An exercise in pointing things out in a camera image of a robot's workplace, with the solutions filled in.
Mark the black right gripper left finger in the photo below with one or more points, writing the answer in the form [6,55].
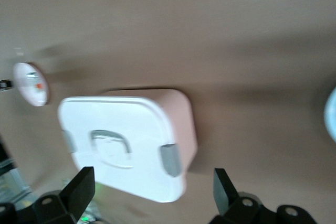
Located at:
[78,190]

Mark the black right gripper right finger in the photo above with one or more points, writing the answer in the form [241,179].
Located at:
[223,192]

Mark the small black object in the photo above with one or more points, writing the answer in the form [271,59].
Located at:
[5,85]

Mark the light blue round plate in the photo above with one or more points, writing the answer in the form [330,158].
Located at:
[331,113]

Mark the small orange switch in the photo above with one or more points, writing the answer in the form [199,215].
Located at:
[39,86]

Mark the small white round timer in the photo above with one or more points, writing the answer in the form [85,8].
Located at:
[26,90]

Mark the pink lunch box white lid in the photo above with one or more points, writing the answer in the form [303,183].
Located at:
[118,119]

